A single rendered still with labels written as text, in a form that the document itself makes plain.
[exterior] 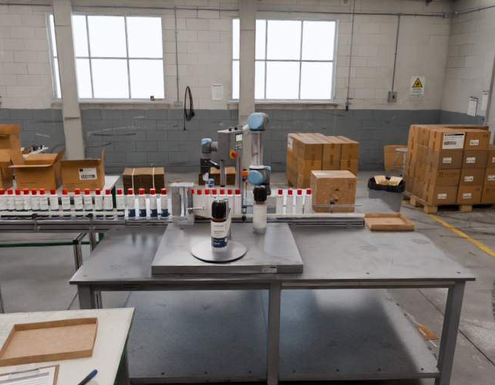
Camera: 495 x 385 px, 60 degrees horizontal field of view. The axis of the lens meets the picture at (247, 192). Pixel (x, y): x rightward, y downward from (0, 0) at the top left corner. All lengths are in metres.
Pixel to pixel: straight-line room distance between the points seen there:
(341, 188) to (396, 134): 6.06
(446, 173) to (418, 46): 3.54
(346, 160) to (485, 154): 1.84
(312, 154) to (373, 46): 3.26
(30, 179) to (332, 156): 4.02
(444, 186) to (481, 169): 0.57
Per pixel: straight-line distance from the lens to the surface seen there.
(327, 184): 3.25
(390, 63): 9.10
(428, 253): 2.81
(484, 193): 6.88
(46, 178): 4.42
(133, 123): 8.47
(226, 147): 2.91
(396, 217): 3.40
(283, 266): 2.33
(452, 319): 2.71
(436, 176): 6.39
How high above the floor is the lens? 1.85
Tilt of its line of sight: 15 degrees down
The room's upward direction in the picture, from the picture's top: 1 degrees clockwise
